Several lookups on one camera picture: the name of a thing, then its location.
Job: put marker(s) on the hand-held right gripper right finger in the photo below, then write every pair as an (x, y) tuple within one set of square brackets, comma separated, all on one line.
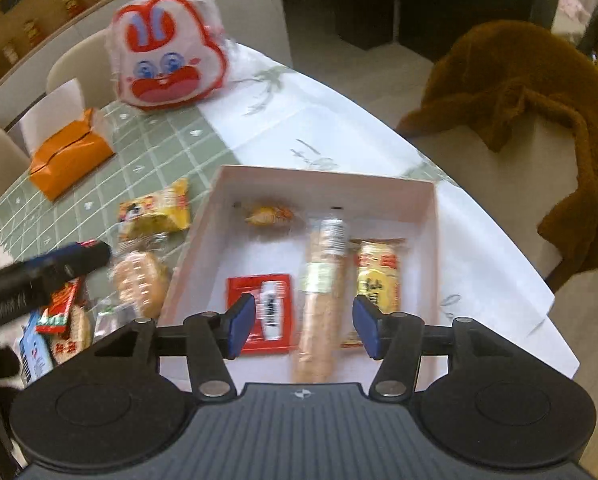
[(366, 325)]

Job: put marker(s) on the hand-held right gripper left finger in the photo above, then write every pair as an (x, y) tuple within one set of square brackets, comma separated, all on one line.
[(241, 322)]

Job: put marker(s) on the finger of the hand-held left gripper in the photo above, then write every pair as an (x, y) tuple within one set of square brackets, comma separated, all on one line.
[(74, 260)]

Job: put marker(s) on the red sachet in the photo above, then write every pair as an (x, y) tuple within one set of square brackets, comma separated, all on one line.
[(274, 305)]

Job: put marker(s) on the long bread packet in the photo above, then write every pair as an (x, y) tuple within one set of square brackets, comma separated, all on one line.
[(324, 310)]

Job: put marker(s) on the yellow rice cracker packet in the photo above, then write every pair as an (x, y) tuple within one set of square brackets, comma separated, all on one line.
[(379, 280)]

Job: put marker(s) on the red green snack packet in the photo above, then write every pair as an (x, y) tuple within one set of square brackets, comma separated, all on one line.
[(61, 310)]

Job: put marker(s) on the blue snack packet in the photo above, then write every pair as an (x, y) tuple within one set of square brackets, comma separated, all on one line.
[(34, 355)]

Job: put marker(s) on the round bread packet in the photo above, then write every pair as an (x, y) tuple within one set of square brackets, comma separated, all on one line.
[(139, 280)]

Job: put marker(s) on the round rice cracker packet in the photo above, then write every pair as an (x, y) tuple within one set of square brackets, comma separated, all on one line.
[(74, 337)]

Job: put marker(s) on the pink cardboard box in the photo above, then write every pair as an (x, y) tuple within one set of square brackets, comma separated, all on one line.
[(279, 250)]

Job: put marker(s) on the yellow cartoon snack packet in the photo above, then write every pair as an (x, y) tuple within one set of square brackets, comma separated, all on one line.
[(154, 210)]

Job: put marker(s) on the small candy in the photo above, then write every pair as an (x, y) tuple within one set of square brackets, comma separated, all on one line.
[(266, 216)]

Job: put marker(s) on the orange tissue box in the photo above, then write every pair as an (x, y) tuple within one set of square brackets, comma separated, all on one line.
[(69, 160)]

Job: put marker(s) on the white tissue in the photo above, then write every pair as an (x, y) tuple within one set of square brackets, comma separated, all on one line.
[(51, 110)]

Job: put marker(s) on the white printed tablecloth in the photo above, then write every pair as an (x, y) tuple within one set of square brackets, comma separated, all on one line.
[(359, 135)]

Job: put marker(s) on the rabbit-shaped snack bag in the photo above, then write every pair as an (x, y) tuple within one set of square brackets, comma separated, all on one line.
[(164, 60)]

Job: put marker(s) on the red figurine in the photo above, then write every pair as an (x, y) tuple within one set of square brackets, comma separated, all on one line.
[(34, 32), (71, 5)]

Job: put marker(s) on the brown fur coat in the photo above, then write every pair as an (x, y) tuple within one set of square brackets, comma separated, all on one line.
[(519, 70)]

